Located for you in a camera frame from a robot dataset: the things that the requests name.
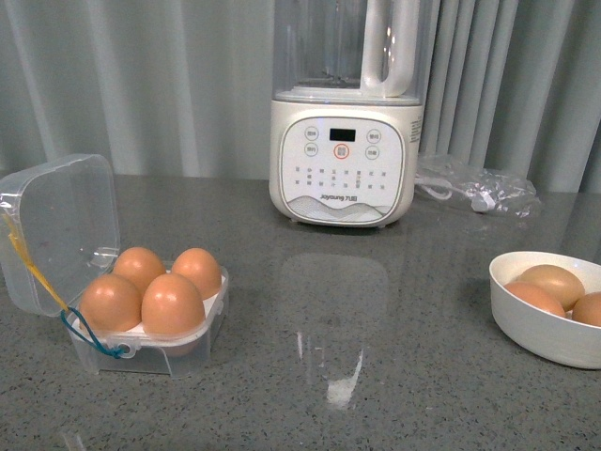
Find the brown egg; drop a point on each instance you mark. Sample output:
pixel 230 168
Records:
pixel 536 297
pixel 587 309
pixel 140 266
pixel 202 269
pixel 171 305
pixel 111 303

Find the clear plastic egg box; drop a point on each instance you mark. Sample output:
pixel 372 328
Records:
pixel 66 210

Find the brown egg in box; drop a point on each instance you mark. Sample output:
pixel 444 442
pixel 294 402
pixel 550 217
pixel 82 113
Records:
pixel 202 269
pixel 111 303
pixel 140 266

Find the pale egg back in bowl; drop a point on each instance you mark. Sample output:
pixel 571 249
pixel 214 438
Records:
pixel 556 281

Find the clear plastic bag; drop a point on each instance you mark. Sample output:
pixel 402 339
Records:
pixel 452 183

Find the white Joyoung blender appliance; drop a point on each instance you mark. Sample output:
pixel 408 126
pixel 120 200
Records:
pixel 349 86

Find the grey curtain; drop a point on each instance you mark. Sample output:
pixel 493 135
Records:
pixel 182 88

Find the blue rubber band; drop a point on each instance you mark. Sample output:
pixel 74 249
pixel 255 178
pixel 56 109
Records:
pixel 91 338

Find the white ceramic bowl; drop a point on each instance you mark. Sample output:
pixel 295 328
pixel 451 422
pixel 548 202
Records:
pixel 562 341

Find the yellow rubber band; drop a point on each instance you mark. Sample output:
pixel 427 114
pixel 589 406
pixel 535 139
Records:
pixel 18 242

